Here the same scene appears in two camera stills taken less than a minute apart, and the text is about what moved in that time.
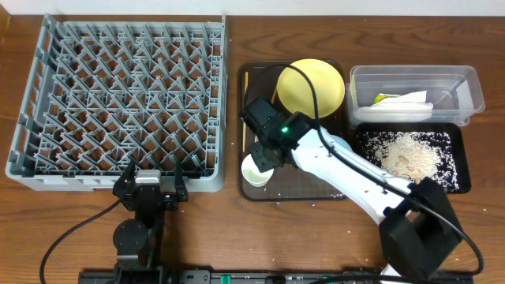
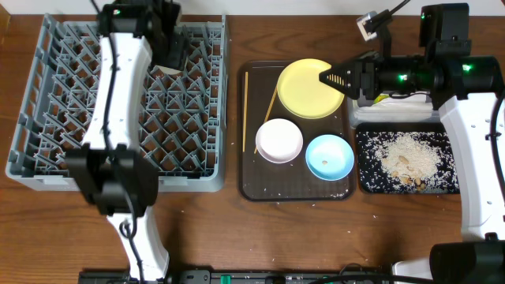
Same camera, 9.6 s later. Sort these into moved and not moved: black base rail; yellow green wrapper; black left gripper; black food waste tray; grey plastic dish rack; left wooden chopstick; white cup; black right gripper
Moved: black left gripper; black right gripper; white cup
Not moved: grey plastic dish rack; yellow green wrapper; left wooden chopstick; black base rail; black food waste tray
